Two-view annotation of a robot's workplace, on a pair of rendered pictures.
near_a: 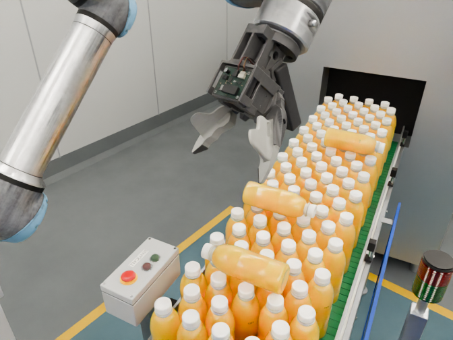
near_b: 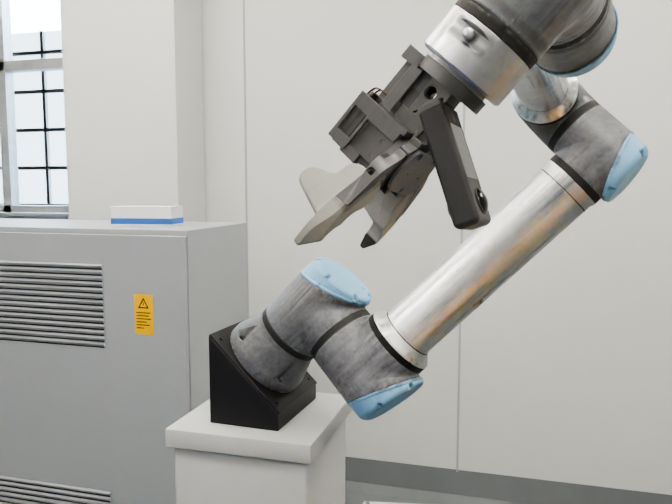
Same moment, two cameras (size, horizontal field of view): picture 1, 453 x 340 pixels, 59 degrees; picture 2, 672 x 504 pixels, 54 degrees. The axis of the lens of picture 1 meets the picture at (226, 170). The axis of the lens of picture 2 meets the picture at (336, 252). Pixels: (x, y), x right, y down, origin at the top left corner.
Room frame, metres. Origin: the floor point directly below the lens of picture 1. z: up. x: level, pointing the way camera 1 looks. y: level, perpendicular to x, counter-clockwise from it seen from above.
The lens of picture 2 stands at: (0.25, -0.60, 1.60)
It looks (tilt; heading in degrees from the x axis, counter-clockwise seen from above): 6 degrees down; 68
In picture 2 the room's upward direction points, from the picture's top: straight up
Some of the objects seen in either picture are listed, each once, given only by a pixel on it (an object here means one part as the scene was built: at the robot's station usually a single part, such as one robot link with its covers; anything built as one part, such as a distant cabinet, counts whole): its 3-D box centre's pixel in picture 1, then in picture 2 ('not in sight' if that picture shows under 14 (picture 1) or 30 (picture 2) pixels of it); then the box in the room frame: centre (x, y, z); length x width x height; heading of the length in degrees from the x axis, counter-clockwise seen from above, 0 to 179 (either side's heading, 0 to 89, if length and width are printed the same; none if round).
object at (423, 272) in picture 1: (435, 269); not in sight; (0.60, -0.44, 1.23); 0.06 x 0.06 x 0.04
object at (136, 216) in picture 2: not in sight; (147, 215); (0.55, 2.01, 1.48); 0.24 x 0.12 x 0.08; 149
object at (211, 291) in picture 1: (218, 307); not in sight; (0.69, 0.02, 1.00); 0.07 x 0.07 x 0.19
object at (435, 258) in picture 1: (429, 286); not in sight; (0.60, -0.44, 1.18); 0.06 x 0.06 x 0.16
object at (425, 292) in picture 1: (429, 284); not in sight; (0.60, -0.44, 1.18); 0.06 x 0.06 x 0.05
